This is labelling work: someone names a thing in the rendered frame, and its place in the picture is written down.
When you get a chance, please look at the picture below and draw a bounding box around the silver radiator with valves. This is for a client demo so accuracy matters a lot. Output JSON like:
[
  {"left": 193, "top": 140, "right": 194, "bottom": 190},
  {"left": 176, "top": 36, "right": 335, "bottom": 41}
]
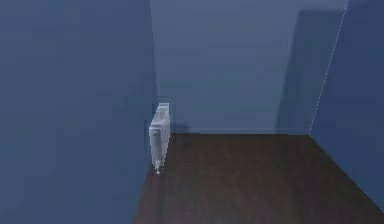
[{"left": 148, "top": 102, "right": 172, "bottom": 176}]

